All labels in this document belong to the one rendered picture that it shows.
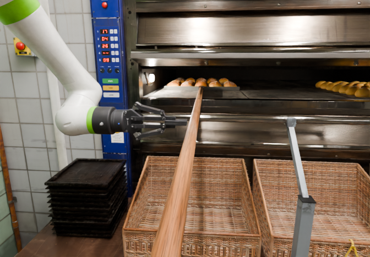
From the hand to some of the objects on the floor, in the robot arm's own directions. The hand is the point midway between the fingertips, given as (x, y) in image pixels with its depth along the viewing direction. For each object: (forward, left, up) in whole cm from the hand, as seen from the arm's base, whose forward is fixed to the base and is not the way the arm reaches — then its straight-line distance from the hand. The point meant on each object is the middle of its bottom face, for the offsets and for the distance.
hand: (175, 122), depth 77 cm
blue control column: (-32, +152, -119) cm, 196 cm away
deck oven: (+64, +147, -119) cm, 200 cm away
